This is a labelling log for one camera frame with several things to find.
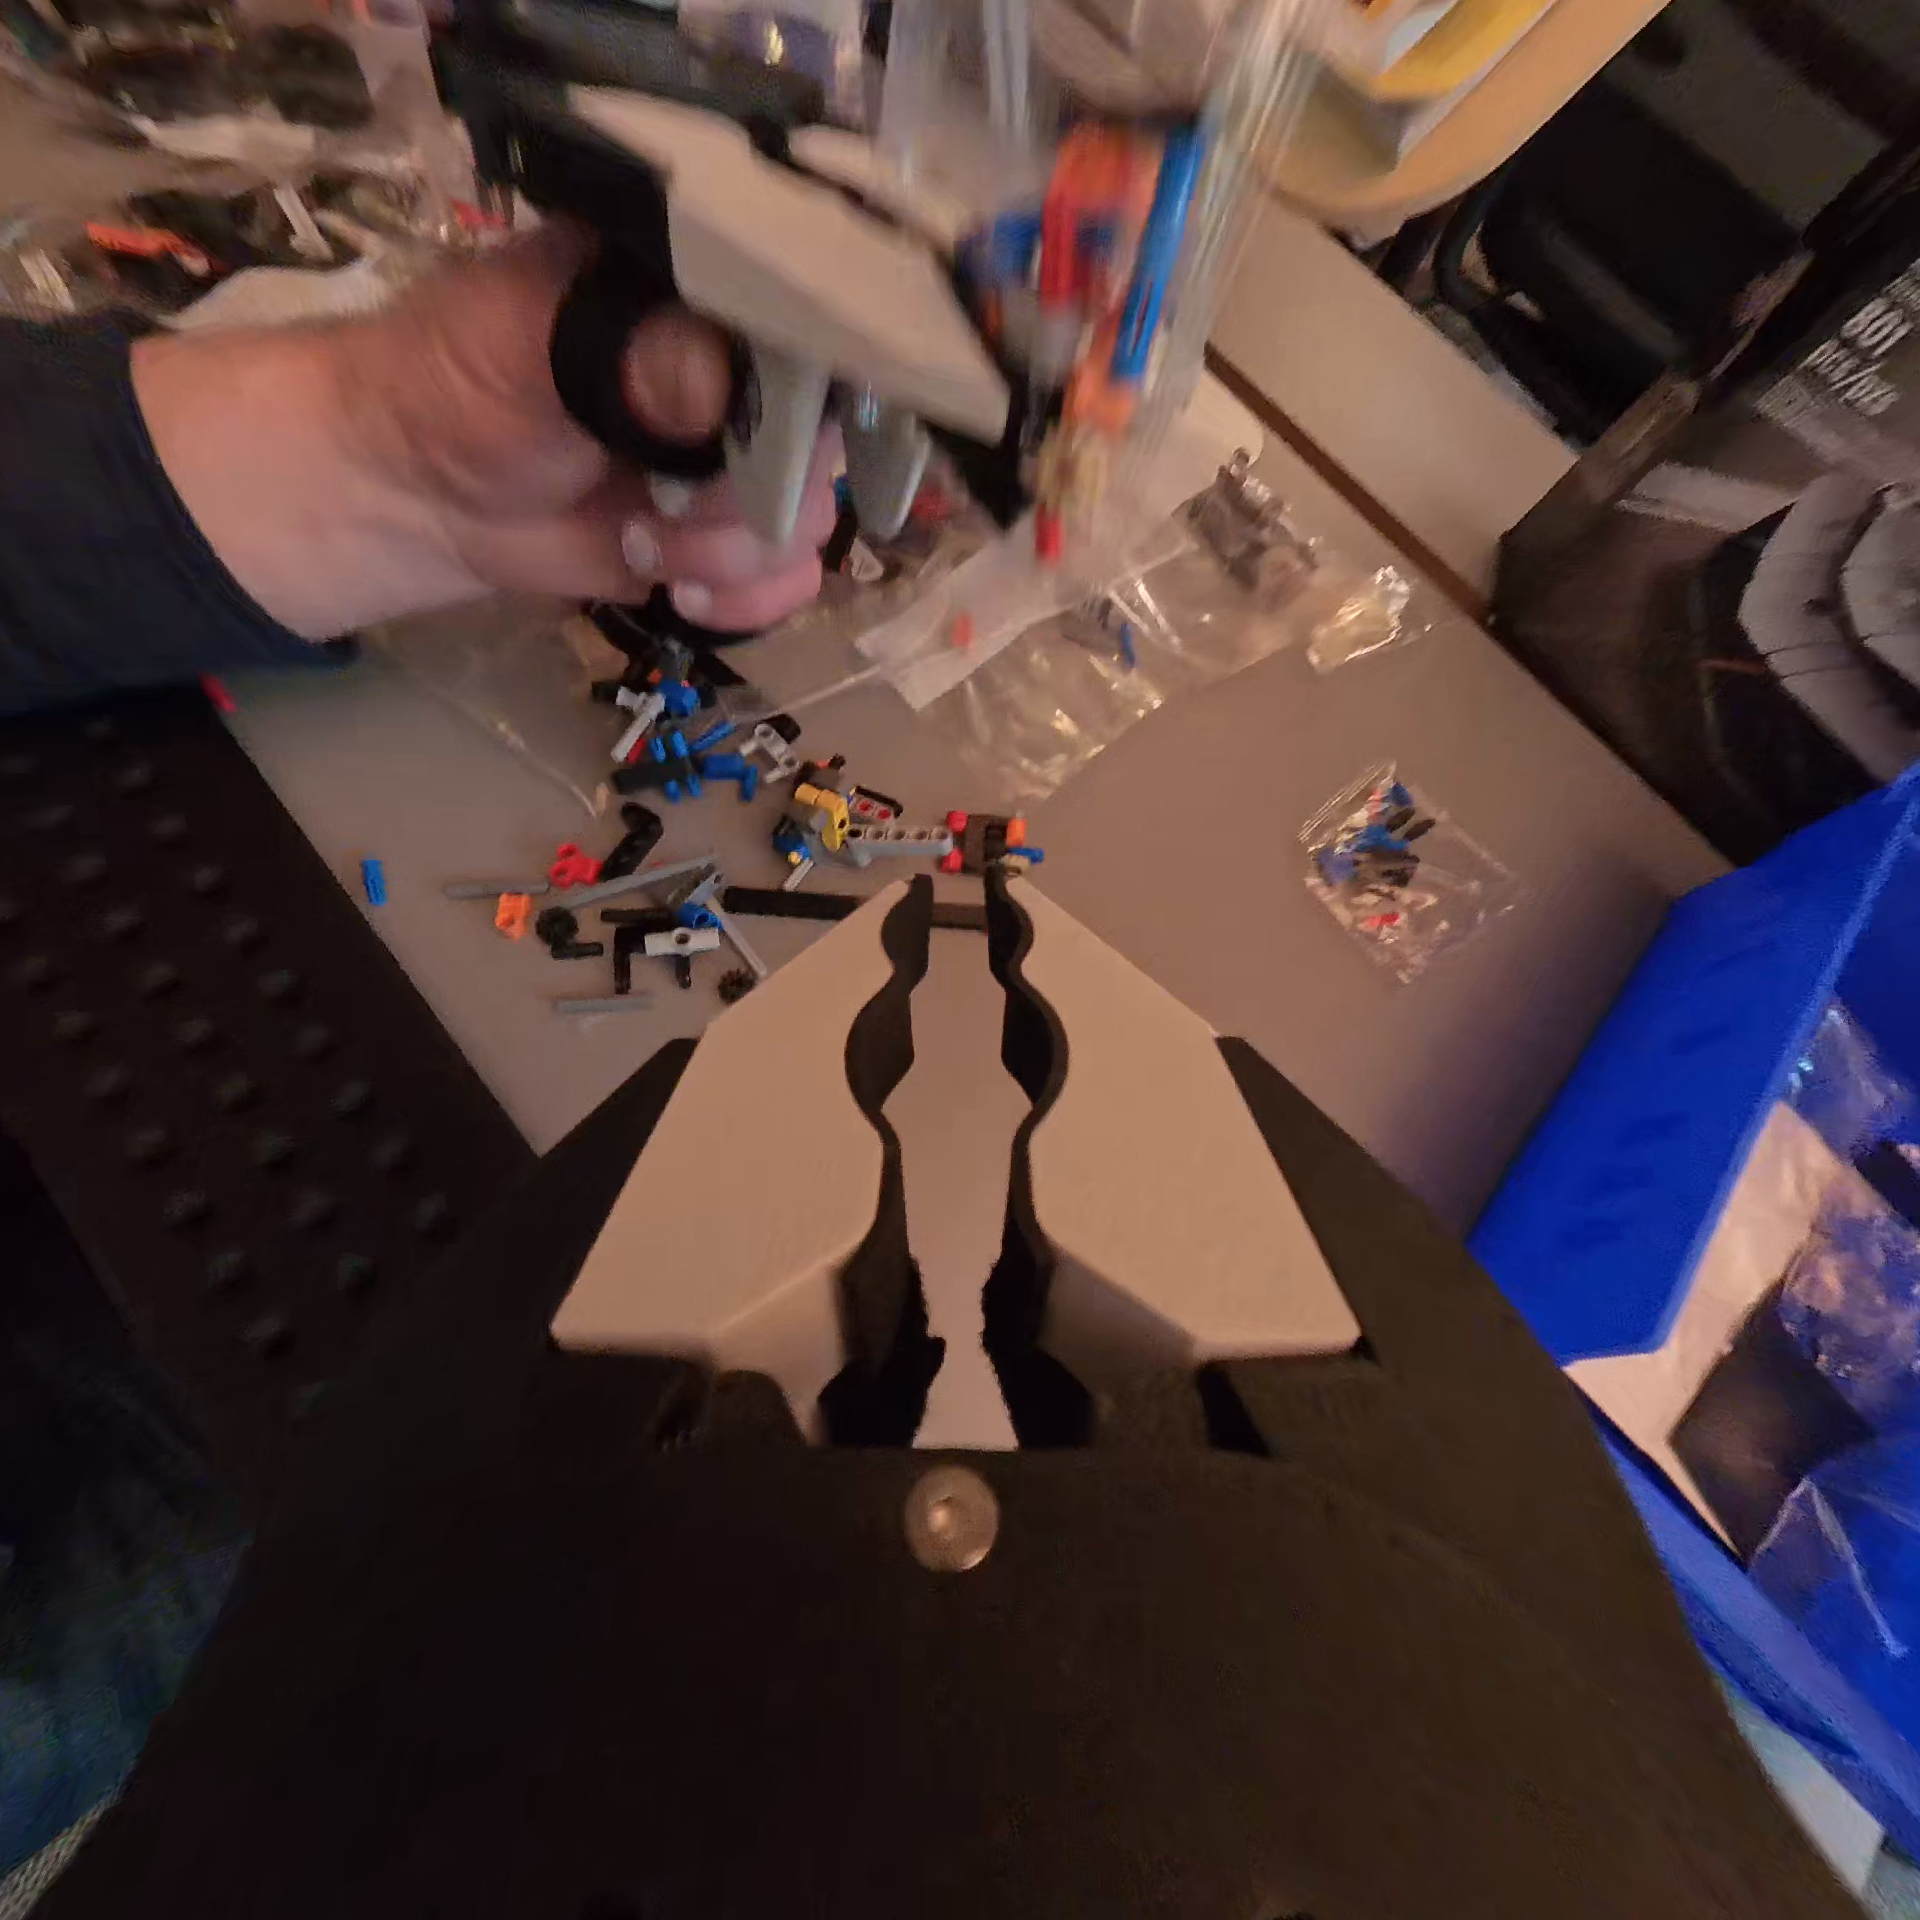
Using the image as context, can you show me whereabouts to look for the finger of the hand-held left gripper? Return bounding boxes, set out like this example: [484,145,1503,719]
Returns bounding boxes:
[786,124,981,252]
[566,87,1017,449]

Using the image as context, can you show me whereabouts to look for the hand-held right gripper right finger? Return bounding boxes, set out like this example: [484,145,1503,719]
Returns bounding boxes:
[988,872,1367,1446]

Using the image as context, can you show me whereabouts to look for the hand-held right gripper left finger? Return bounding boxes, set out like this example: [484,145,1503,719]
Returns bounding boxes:
[546,874,934,1446]

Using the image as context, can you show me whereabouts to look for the large clear lego bag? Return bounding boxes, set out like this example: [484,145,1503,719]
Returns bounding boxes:
[871,0,1327,564]

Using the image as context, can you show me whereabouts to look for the pile of lego part bags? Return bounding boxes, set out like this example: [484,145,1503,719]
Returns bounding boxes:
[0,0,1420,807]

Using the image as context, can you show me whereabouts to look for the small bag of lego pieces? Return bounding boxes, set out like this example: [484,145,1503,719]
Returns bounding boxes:
[1299,761,1521,987]

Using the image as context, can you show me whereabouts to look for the scattered loose lego pieces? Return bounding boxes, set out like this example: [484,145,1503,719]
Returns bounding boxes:
[357,638,1047,1024]

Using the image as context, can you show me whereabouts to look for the black lego set box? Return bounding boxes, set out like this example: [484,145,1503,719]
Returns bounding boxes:
[1489,142,1920,868]

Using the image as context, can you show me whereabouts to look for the person's left hand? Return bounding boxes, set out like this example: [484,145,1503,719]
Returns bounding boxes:
[132,223,842,643]

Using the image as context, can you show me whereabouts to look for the blue plastic storage bin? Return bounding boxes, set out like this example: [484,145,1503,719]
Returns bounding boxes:
[1468,767,1920,1825]

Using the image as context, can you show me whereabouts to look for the black perforated office chair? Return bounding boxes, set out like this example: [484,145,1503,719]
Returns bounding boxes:
[0,702,545,1502]

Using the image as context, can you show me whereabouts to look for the yellow instruction booklet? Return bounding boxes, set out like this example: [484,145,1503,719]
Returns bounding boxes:
[1351,0,1569,106]

